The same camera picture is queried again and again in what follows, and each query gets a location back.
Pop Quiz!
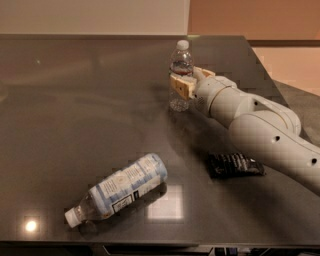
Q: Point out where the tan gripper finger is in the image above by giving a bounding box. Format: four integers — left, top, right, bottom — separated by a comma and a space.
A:
170, 74, 197, 100
193, 67, 215, 80

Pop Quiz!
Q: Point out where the clear water bottle red label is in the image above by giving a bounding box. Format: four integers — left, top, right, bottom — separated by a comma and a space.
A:
169, 40, 194, 112

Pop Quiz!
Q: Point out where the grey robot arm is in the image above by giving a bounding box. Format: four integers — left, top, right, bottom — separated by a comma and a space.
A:
170, 67, 320, 195

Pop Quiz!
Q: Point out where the blue labelled water bottle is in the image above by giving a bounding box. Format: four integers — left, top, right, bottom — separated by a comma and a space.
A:
65, 153, 168, 228

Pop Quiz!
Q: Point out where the black snack bar wrapper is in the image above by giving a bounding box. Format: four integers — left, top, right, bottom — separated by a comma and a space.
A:
207, 153, 265, 179

